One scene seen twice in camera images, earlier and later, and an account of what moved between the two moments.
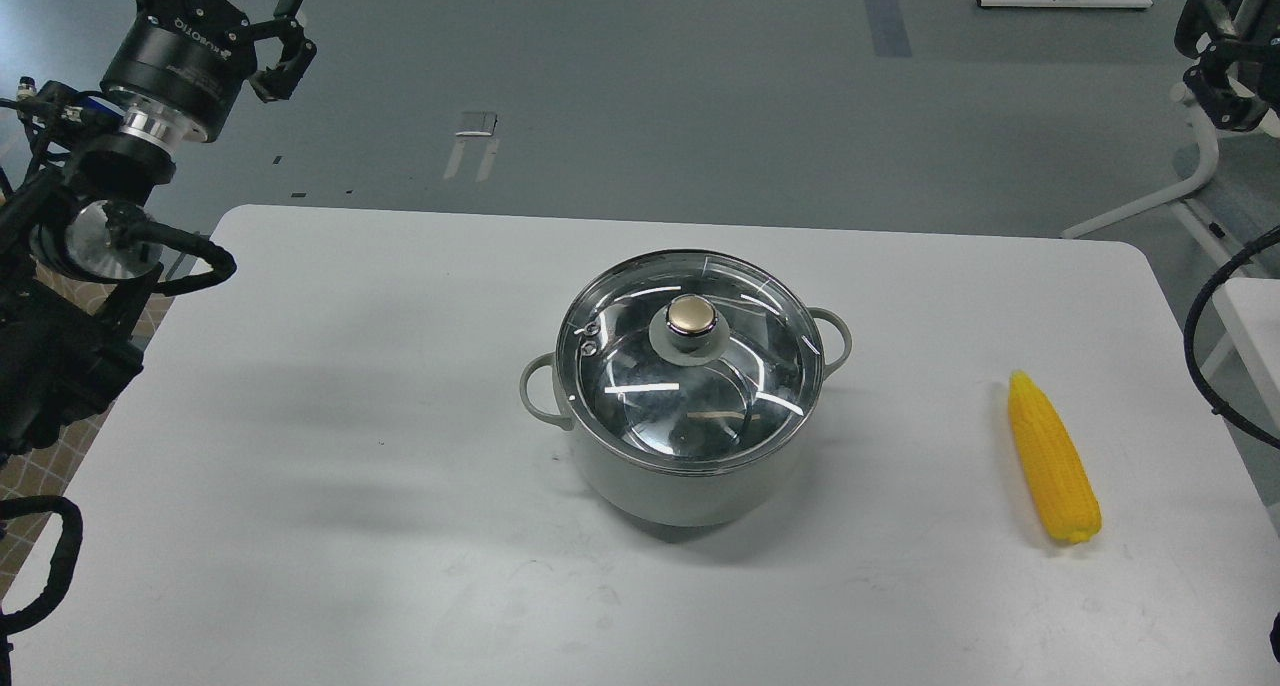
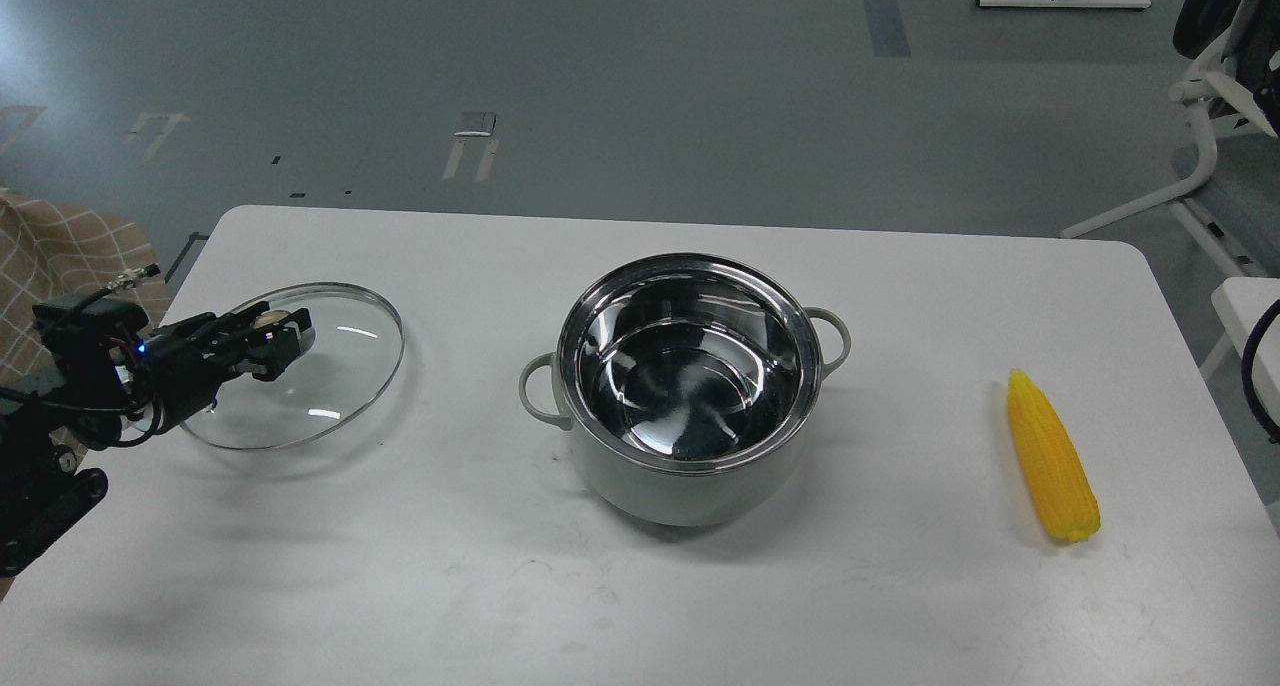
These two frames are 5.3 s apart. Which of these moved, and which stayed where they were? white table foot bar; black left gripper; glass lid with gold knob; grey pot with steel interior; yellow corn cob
Moved: glass lid with gold knob; black left gripper
Stayed: yellow corn cob; grey pot with steel interior; white table foot bar
